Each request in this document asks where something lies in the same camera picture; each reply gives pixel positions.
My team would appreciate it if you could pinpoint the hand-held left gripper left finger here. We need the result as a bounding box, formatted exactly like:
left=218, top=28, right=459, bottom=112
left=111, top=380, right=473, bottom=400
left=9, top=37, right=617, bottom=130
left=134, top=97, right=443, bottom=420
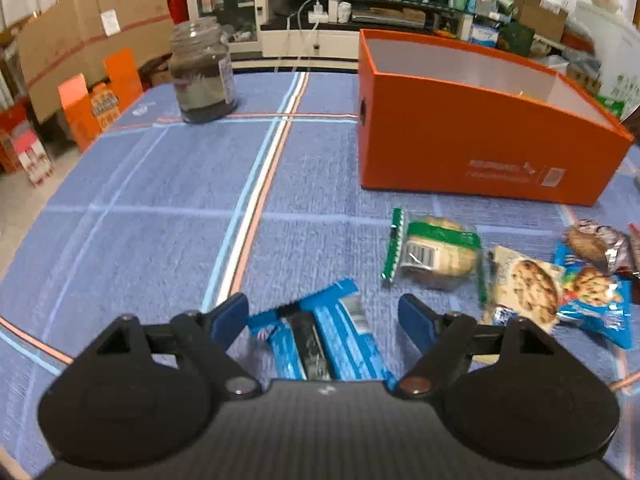
left=70, top=292, right=263, bottom=401

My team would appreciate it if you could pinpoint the brown cardboard box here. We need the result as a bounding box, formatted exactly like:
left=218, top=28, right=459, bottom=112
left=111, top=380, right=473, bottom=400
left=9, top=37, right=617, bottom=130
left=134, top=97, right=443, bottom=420
left=512, top=0, right=570, bottom=43

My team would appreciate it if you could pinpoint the dark green box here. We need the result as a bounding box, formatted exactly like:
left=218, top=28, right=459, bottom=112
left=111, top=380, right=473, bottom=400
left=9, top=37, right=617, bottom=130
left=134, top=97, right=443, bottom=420
left=500, top=22, right=536, bottom=58

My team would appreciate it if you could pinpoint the orange cardboard box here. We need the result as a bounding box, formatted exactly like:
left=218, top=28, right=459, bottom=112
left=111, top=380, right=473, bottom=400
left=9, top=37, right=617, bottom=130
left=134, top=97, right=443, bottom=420
left=357, top=29, right=635, bottom=207

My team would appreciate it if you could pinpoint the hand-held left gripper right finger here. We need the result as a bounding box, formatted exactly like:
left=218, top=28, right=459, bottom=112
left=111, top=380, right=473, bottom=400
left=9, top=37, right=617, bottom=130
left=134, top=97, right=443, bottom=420
left=395, top=292, right=571, bottom=401

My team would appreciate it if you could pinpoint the red white carton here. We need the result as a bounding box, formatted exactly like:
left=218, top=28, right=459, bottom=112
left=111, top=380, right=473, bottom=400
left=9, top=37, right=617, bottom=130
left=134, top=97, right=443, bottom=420
left=12, top=127, right=55, bottom=187

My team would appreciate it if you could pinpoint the orange carton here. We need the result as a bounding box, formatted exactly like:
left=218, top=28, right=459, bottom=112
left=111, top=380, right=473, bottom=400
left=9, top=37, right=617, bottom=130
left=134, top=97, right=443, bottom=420
left=57, top=74, right=123, bottom=153
left=102, top=47, right=144, bottom=111

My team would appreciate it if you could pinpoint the white tv stand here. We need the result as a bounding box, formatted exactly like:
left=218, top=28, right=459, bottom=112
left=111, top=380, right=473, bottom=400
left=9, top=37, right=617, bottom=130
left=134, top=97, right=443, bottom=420
left=260, top=0, right=506, bottom=61

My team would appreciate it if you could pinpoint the silver brown cookie packet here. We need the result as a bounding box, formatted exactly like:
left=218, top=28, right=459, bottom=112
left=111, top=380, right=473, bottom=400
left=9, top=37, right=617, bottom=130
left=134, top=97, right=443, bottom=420
left=562, top=219, right=632, bottom=275

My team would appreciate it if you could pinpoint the silver media player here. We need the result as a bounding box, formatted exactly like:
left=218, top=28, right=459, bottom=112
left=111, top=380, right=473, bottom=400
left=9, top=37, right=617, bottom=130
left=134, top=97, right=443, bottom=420
left=350, top=5, right=428, bottom=28

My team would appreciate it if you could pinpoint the white plastic bin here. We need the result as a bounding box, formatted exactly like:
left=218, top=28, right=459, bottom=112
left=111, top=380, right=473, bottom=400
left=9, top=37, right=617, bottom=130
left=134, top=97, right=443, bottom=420
left=567, top=0, right=640, bottom=101

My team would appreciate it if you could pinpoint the glass jar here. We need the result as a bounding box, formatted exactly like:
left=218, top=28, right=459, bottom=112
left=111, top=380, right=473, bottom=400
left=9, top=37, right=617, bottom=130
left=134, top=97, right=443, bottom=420
left=167, top=16, right=238, bottom=125

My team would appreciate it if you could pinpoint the beige cookie packet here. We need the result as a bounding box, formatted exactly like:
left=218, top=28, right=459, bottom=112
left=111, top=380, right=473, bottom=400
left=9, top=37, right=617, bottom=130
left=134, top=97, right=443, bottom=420
left=480, top=245, right=566, bottom=333

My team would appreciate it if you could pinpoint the blue snack packet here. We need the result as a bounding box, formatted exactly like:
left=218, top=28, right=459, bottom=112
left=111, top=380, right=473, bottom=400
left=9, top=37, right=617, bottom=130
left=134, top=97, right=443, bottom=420
left=247, top=280, right=396, bottom=382

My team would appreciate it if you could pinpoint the red gift box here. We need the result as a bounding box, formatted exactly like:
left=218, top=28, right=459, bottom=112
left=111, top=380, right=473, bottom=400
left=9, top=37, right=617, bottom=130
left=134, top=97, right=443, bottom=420
left=0, top=102, right=28, bottom=173

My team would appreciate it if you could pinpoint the blue cookie packet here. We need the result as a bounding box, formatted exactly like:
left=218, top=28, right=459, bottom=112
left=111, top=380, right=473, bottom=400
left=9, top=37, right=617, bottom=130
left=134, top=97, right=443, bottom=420
left=552, top=242, right=633, bottom=348

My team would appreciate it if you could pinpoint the green white bag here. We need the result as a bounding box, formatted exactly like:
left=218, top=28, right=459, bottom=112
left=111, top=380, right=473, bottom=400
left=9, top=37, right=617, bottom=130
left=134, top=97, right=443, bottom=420
left=597, top=72, right=640, bottom=121

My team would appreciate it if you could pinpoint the blue checked tablecloth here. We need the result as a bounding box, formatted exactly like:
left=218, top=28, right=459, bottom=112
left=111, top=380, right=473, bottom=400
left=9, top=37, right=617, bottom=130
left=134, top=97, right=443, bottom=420
left=0, top=67, right=640, bottom=466

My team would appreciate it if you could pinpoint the dark red snack packet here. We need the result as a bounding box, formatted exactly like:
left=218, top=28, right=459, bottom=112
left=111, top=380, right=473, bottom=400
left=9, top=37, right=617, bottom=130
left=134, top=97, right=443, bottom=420
left=627, top=224, right=640, bottom=276

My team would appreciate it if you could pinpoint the large cardboard box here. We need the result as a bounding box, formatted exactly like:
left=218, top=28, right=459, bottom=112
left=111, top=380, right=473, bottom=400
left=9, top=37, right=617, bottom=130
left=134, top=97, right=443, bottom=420
left=17, top=0, right=176, bottom=123

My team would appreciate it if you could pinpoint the green cookie packet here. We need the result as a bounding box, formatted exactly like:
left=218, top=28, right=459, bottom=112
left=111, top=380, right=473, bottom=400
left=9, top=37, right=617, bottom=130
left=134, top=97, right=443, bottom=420
left=382, top=207, right=488, bottom=308

